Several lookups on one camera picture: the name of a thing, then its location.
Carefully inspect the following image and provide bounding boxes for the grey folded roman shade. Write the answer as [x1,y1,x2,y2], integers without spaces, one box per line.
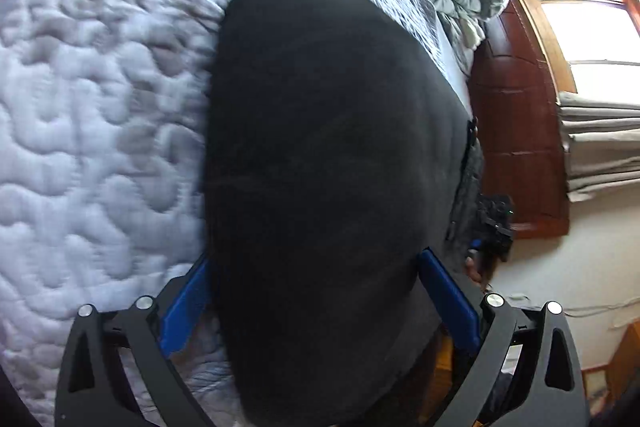
[557,91,640,202]

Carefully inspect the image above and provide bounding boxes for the wooden framed window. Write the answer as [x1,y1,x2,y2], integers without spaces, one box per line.
[515,0,640,94]

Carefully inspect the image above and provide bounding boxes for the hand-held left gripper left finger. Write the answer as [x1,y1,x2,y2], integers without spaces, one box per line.
[52,254,213,427]

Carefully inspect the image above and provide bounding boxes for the white wall cable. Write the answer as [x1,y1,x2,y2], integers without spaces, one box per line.
[505,291,640,317]

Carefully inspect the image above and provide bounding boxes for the wooden nightstand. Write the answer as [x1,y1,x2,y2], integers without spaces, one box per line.
[604,321,640,410]

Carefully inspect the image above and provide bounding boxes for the grey quilted bedspread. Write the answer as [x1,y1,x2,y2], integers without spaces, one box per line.
[0,0,451,427]

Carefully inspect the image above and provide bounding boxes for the black pants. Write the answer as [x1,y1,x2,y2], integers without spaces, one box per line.
[200,0,477,427]

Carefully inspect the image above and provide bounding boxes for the brown wooden headboard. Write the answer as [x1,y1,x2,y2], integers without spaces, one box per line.
[469,0,572,240]

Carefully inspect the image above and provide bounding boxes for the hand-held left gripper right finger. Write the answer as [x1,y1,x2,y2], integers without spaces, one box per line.
[419,248,591,427]

